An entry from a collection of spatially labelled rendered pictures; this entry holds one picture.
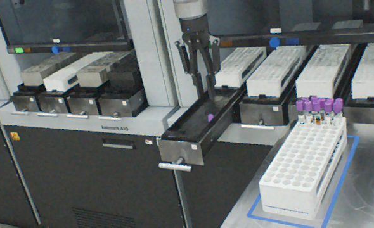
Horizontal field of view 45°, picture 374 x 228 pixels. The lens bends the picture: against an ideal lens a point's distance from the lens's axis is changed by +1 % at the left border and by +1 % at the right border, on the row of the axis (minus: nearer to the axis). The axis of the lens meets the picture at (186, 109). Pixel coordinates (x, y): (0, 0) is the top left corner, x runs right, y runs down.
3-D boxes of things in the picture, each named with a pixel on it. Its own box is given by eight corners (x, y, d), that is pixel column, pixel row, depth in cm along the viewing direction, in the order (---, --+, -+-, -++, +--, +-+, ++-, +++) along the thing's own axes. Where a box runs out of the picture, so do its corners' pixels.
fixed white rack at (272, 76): (276, 65, 164) (274, 49, 161) (303, 64, 159) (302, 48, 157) (248, 99, 141) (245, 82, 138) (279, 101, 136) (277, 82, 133)
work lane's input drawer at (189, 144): (243, 72, 183) (240, 51, 179) (276, 72, 176) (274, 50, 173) (153, 169, 126) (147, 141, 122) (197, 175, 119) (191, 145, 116)
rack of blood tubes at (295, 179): (304, 137, 110) (302, 114, 108) (347, 140, 105) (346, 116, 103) (261, 210, 88) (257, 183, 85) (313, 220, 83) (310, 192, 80)
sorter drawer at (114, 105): (184, 54, 222) (180, 36, 218) (210, 53, 215) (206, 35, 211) (95, 121, 165) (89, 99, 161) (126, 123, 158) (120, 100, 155)
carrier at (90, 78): (106, 85, 174) (102, 70, 171) (103, 87, 172) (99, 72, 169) (82, 84, 179) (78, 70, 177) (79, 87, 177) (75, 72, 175)
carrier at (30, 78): (48, 83, 188) (43, 70, 186) (44, 85, 187) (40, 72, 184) (28, 83, 194) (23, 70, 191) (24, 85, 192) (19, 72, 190)
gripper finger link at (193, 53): (192, 39, 120) (187, 38, 121) (193, 77, 126) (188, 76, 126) (198, 35, 123) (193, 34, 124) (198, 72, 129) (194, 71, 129)
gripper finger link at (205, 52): (200, 35, 123) (205, 33, 122) (213, 72, 127) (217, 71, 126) (194, 39, 120) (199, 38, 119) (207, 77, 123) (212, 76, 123)
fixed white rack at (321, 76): (319, 64, 157) (317, 47, 154) (349, 64, 152) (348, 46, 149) (296, 101, 133) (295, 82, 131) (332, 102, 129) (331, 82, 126)
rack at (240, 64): (243, 59, 176) (240, 44, 174) (267, 59, 172) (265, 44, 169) (212, 90, 153) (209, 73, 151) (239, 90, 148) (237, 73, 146)
